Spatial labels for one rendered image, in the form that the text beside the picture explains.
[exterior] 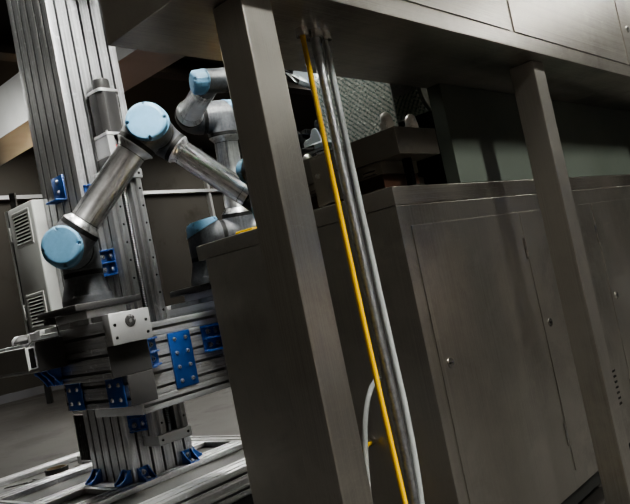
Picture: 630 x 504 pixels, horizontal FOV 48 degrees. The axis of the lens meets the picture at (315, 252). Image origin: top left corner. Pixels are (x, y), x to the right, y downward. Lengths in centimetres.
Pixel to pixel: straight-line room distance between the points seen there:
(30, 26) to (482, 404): 197
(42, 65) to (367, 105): 127
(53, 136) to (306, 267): 176
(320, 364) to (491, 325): 79
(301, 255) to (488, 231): 86
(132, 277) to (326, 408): 152
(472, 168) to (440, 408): 60
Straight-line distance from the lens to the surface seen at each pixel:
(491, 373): 165
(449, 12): 140
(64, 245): 206
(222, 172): 218
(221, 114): 256
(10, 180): 1206
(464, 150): 174
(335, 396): 96
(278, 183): 94
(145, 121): 207
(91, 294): 218
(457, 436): 151
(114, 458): 254
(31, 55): 273
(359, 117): 183
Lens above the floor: 73
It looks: 3 degrees up
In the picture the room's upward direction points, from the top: 12 degrees counter-clockwise
